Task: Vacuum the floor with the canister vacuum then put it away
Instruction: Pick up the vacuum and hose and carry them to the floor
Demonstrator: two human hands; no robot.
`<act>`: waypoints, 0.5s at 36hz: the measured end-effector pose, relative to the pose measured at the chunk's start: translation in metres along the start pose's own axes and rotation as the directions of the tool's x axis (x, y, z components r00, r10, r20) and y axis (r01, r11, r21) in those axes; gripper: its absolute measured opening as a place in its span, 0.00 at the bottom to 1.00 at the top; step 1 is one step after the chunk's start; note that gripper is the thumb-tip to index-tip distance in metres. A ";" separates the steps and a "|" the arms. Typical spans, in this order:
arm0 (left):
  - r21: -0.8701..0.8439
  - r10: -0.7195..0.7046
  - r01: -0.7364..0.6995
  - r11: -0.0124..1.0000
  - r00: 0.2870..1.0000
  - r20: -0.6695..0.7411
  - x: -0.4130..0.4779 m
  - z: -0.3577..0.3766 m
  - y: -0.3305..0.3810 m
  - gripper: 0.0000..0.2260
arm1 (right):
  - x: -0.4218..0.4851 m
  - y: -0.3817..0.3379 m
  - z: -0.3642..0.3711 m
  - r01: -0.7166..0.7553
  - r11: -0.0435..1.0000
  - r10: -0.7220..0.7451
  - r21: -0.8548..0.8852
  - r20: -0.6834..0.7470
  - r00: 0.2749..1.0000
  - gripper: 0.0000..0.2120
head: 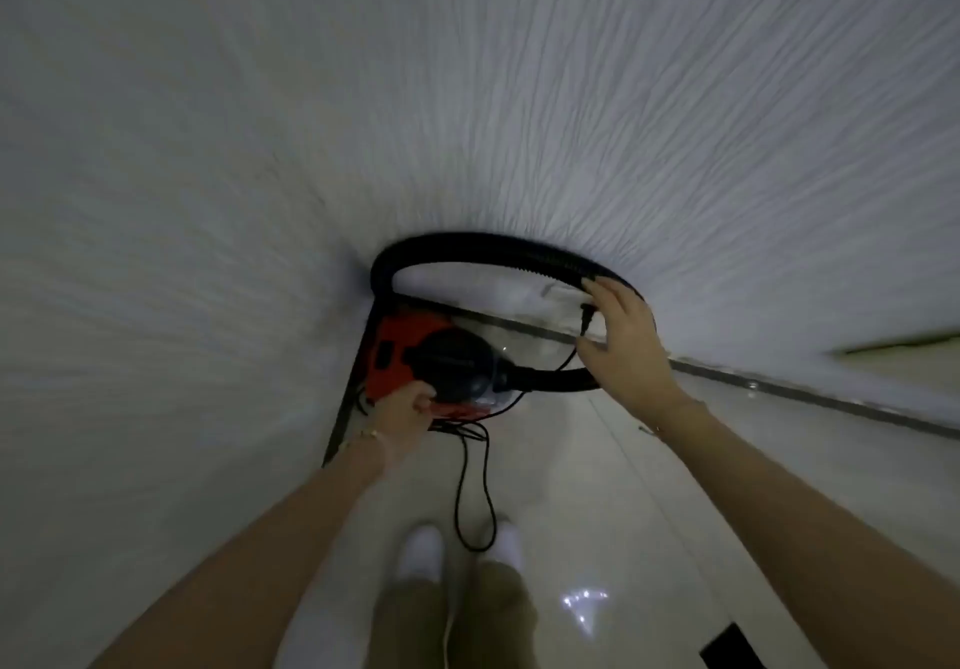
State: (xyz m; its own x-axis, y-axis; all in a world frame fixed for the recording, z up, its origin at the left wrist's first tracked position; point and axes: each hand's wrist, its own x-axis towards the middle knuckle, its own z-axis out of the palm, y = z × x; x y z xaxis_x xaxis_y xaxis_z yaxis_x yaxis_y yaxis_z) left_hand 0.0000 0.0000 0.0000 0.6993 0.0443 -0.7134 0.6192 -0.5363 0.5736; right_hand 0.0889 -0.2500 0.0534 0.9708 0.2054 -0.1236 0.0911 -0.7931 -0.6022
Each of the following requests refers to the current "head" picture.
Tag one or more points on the person's right hand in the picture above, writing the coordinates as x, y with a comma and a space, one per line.
630, 361

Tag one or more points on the white left shoe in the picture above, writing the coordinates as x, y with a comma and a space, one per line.
421, 552

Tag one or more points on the person's left forearm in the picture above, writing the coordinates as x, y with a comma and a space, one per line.
262, 563

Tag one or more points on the person's left hand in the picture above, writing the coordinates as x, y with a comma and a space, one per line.
401, 417

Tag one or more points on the red and black vacuum cleaner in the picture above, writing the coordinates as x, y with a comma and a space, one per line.
450, 364

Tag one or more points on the khaki trousers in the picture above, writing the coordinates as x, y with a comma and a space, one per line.
495, 623

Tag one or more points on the white right shoe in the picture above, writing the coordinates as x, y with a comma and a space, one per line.
504, 545

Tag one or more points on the white shoe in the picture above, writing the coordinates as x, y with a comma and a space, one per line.
504, 545
421, 552

